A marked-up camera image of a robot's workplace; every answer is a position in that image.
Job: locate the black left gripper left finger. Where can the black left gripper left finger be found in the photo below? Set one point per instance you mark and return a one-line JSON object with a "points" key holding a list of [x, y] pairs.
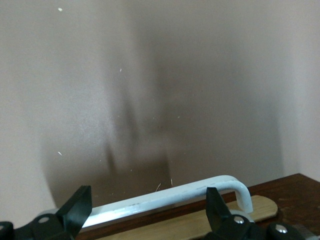
{"points": [[72, 210]]}

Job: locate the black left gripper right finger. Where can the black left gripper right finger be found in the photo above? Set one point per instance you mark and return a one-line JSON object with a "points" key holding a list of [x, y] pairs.
{"points": [[217, 212]]}

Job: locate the wooden drawer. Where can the wooden drawer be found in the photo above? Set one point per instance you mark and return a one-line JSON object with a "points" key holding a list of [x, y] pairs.
{"points": [[287, 197]]}

